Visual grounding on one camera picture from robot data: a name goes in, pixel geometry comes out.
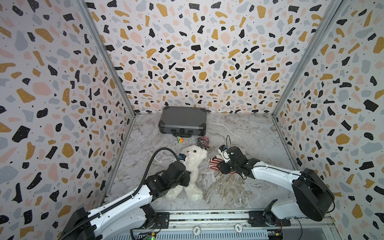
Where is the red white striped knit sweater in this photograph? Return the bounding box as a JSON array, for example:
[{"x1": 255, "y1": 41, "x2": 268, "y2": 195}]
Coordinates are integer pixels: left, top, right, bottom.
[{"x1": 209, "y1": 157, "x2": 235, "y2": 175}]

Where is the white teddy bear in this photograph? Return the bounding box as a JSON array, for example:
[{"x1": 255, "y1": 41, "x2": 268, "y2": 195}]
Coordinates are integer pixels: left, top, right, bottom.
[{"x1": 165, "y1": 145, "x2": 208, "y2": 201}]

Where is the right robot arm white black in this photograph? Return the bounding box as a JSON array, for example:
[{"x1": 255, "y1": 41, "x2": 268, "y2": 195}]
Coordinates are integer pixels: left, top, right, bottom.
[{"x1": 217, "y1": 145, "x2": 335, "y2": 226}]

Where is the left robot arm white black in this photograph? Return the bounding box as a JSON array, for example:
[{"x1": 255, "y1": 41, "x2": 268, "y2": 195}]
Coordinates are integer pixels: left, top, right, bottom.
[{"x1": 61, "y1": 162, "x2": 191, "y2": 240}]

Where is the small green orange toy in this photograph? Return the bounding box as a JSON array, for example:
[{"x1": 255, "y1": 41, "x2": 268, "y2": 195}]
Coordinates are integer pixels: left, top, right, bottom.
[{"x1": 177, "y1": 136, "x2": 184, "y2": 144}]

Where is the bag of toy bricks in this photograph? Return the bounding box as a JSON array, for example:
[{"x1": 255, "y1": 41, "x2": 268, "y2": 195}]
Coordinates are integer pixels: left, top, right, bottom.
[{"x1": 197, "y1": 136, "x2": 211, "y2": 150}]

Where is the dark grey hard case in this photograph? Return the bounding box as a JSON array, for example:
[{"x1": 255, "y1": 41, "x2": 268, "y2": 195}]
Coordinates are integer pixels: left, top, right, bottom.
[{"x1": 158, "y1": 106, "x2": 208, "y2": 138}]

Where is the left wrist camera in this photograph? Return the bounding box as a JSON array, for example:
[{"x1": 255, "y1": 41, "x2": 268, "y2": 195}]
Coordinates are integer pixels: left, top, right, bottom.
[{"x1": 178, "y1": 154, "x2": 187, "y2": 163}]

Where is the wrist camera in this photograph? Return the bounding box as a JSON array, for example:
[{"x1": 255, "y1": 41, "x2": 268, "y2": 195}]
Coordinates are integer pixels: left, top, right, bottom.
[
  {"x1": 218, "y1": 145, "x2": 230, "y2": 161},
  {"x1": 178, "y1": 154, "x2": 187, "y2": 163}
]

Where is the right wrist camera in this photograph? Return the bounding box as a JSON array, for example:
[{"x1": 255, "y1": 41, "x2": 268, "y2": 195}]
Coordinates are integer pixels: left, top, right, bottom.
[{"x1": 218, "y1": 145, "x2": 230, "y2": 161}]

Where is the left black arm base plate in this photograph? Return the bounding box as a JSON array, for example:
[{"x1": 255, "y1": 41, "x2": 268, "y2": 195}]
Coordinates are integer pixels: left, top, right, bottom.
[{"x1": 138, "y1": 212, "x2": 170, "y2": 231}]

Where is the aluminium mounting rail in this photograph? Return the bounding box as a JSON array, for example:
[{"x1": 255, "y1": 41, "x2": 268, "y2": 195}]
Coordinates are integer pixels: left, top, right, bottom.
[{"x1": 80, "y1": 208, "x2": 340, "y2": 240}]

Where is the black corrugated cable conduit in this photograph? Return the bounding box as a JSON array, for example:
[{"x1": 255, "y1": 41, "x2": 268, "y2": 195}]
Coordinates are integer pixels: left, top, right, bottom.
[{"x1": 58, "y1": 146, "x2": 181, "y2": 240}]

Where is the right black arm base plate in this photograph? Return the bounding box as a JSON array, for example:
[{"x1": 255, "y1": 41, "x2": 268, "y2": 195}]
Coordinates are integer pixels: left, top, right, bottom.
[{"x1": 248, "y1": 211, "x2": 291, "y2": 228}]

